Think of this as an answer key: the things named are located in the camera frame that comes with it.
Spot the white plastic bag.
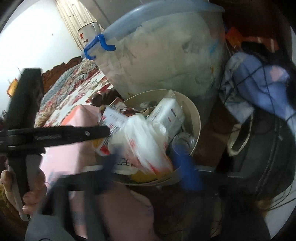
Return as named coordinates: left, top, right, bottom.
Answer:
left=108, top=114, right=173, bottom=175

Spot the small red white wrapper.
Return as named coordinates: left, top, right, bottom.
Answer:
left=96, top=106, right=128, bottom=156

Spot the orange snack wrapper bag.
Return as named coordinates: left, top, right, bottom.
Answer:
left=109, top=97, right=150, bottom=117

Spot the beige round trash bin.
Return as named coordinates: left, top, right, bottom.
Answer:
left=100, top=89, right=201, bottom=186

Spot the left hand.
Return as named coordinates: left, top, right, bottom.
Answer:
left=1, top=169, right=47, bottom=215

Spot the pink tree-print bed sheet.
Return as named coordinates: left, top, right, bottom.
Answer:
left=41, top=105, right=159, bottom=240

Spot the dark wooden headboard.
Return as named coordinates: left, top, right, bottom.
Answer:
left=42, top=56, right=82, bottom=93

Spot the floral bed quilt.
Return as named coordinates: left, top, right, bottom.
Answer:
left=35, top=71, right=113, bottom=128

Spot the folded patterned blanket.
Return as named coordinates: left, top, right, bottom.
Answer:
left=41, top=60, right=99, bottom=106

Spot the white green tissue pack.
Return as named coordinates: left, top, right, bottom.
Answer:
left=147, top=90, right=185, bottom=142

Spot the white enamel star mug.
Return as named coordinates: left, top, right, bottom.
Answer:
left=78, top=22, right=101, bottom=48

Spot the patterned curtain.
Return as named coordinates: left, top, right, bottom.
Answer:
left=55, top=0, right=96, bottom=50

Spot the purple clothes pile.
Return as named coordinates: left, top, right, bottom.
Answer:
left=220, top=52, right=295, bottom=123

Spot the orange wall calendar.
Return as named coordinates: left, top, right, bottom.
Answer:
left=6, top=78, right=18, bottom=98

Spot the clear bin blue handle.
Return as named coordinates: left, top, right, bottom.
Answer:
left=84, top=1, right=226, bottom=113

